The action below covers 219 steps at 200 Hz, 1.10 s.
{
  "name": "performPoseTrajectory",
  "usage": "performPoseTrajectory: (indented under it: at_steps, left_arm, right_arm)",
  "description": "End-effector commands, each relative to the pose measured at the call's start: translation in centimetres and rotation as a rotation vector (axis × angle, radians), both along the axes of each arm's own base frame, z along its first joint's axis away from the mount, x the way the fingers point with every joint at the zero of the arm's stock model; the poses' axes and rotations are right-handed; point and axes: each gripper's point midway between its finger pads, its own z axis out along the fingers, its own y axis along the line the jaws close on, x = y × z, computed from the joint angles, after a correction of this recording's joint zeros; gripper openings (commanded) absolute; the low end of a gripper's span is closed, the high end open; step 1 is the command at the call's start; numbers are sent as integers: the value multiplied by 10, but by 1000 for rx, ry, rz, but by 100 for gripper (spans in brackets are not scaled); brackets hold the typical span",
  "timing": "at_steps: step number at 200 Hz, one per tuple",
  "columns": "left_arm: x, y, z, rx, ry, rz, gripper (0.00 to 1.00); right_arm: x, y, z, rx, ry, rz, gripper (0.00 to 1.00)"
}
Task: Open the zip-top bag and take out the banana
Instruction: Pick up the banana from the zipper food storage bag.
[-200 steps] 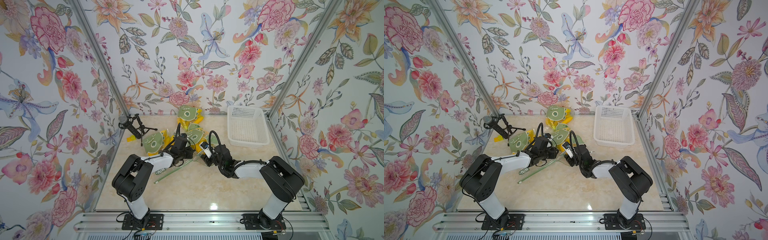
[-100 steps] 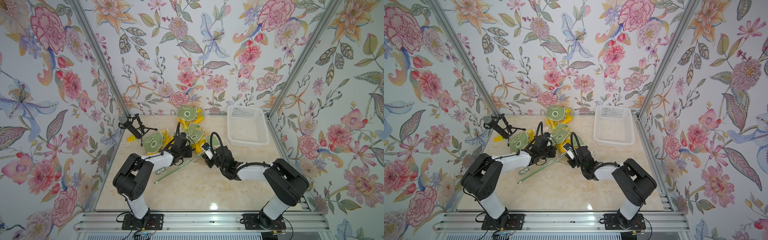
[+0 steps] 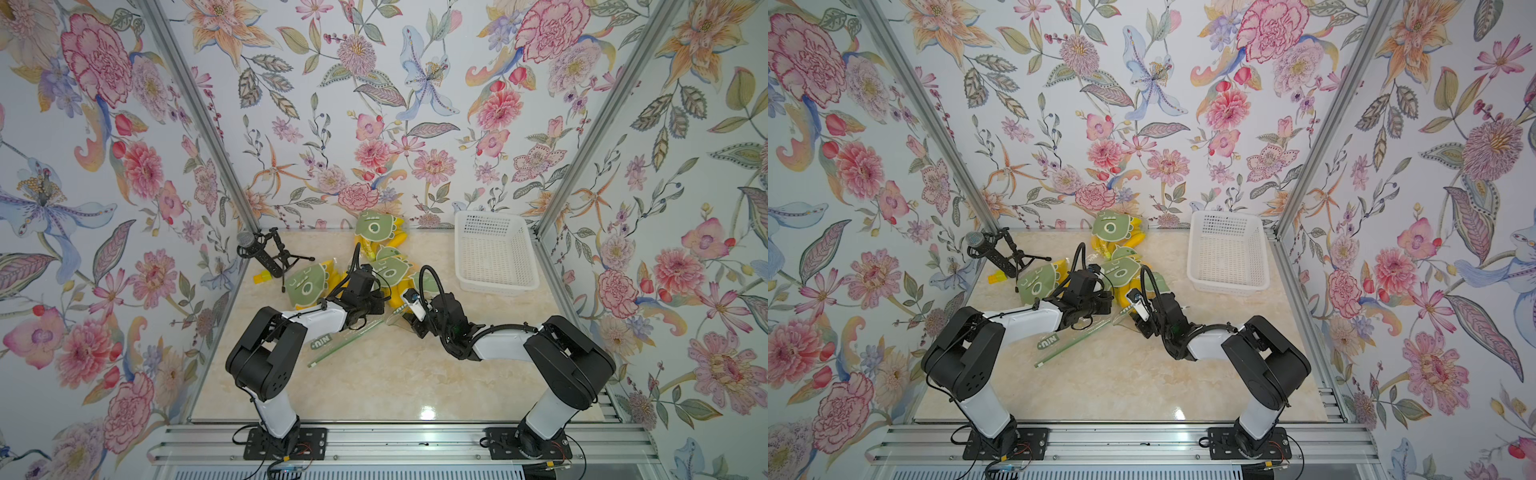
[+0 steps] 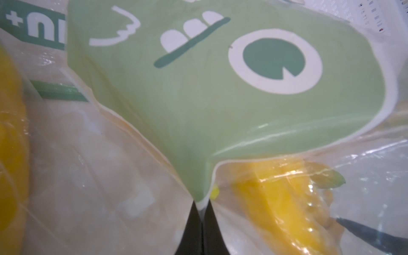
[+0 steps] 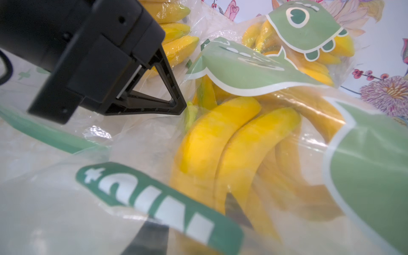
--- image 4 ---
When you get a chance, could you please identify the zip-top bag bananas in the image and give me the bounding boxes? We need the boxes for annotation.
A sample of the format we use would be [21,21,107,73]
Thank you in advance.
[1,45,71,255]
[8,1,408,255]

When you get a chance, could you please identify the white plastic basket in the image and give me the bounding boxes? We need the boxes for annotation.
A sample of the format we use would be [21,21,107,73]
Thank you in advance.
[291,0,408,39]

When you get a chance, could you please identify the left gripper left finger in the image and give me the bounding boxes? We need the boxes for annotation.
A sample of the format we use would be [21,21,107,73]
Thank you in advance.
[175,203,204,255]

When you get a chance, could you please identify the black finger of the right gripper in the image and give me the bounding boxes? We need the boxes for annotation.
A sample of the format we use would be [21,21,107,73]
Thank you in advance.
[336,218,408,255]

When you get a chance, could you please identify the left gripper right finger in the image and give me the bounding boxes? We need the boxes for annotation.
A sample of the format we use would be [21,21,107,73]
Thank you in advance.
[203,201,230,255]

